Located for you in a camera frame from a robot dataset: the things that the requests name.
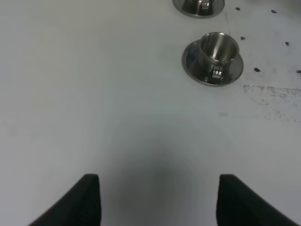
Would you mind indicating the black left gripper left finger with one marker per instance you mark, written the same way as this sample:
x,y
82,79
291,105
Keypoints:
x,y
80,206

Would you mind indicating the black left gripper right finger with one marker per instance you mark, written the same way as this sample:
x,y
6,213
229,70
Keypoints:
x,y
239,205

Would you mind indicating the near steel saucer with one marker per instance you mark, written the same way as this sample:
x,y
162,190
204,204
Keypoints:
x,y
191,65

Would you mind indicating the steel saucer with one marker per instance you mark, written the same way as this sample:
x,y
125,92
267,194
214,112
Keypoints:
x,y
191,65
215,9

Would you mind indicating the near steel teacup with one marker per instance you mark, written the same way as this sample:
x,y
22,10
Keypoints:
x,y
216,53

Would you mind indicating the steel teacup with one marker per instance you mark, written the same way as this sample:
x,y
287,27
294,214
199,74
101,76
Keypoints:
x,y
216,53
198,4

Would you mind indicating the far steel saucer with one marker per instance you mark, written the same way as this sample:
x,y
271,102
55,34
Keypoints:
x,y
215,9

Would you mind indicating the far steel teacup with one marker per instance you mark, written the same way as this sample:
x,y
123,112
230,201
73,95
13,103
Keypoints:
x,y
198,4

